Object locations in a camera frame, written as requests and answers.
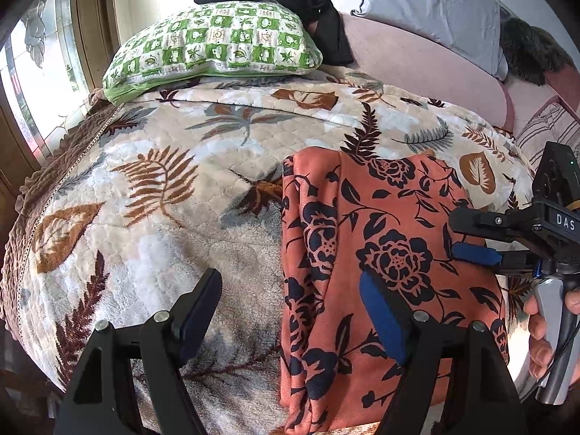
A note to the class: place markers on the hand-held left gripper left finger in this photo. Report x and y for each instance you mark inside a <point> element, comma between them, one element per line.
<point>197,317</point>

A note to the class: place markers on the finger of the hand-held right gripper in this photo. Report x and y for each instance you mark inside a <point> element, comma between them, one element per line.
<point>494,224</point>
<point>478,253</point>

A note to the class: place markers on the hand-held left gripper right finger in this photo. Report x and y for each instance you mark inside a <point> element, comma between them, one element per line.
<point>380,312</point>

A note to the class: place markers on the orange black floral garment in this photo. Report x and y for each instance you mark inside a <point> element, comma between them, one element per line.
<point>389,235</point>

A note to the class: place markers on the person's right hand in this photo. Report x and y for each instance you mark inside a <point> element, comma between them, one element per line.
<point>539,335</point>

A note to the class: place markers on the striped floral cloth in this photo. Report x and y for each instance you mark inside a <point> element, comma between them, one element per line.
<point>543,129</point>

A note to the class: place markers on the leaf print fleece blanket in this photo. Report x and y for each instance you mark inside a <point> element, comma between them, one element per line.
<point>181,217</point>

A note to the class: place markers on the dark furry cushion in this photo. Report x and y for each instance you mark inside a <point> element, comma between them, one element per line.
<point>530,50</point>

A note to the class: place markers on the pink upholstered headboard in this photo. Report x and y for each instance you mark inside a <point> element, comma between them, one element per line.
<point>408,63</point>

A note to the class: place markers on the brown quilted bedspread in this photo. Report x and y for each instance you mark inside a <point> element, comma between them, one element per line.
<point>59,154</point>

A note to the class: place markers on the grey pillow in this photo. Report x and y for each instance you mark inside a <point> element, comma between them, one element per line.
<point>430,4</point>

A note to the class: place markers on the green checked pillow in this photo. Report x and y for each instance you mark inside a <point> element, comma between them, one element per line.
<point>213,40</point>

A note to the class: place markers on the window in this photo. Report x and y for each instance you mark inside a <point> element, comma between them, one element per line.
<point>40,68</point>

